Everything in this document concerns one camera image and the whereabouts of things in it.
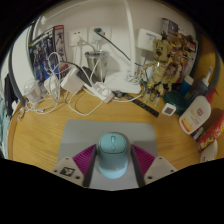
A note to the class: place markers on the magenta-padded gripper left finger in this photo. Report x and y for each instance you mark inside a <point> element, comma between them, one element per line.
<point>68,170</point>

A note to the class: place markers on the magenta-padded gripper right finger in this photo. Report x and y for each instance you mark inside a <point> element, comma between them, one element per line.
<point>160,168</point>

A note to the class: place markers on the light blue computer mouse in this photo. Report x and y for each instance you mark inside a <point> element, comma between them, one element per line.
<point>112,156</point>

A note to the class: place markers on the grey mouse pad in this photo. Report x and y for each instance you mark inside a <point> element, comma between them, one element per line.
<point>83,133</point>

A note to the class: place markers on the small blue orange box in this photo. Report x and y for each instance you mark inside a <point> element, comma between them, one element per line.
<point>198,133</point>

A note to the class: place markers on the small white desk clock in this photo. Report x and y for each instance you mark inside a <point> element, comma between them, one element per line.
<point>168,109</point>

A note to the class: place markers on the white red-capped lotion bottle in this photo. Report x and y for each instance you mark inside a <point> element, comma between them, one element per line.
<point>195,116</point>

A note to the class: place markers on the orange chip can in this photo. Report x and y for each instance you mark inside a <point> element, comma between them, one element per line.
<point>213,133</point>

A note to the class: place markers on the black ruler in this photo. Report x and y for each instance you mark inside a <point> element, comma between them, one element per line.
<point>143,106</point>

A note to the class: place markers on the dark green round container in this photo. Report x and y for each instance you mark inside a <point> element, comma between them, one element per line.
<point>176,98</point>

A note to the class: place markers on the teal cloth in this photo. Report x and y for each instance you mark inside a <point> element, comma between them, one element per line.
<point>3,130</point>

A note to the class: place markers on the white power strip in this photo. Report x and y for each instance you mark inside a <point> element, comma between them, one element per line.
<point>101,91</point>

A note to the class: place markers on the clear plastic cup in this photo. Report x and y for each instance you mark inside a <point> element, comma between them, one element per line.
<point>32,90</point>

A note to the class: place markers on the white charger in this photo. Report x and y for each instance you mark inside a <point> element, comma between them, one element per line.
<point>71,81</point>

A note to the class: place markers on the blue spray bottle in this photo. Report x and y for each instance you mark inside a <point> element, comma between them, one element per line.
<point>201,88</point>

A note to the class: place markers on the black bag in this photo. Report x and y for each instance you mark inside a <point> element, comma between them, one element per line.
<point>10,93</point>

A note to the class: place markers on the brown tree figure toy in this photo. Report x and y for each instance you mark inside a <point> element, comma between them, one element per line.
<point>160,66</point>

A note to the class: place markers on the steel cup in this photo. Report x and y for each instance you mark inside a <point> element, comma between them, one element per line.
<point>98,61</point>

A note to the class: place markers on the blue model kit box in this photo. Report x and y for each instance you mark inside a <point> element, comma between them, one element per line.
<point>41,56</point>

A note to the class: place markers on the colourful comic poster box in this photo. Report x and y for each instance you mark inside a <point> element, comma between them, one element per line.
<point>186,43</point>

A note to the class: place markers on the white wall box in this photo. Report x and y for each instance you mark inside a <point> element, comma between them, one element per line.
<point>148,38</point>

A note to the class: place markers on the white wall socket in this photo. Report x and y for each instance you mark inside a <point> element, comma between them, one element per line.
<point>105,33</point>
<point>76,36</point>

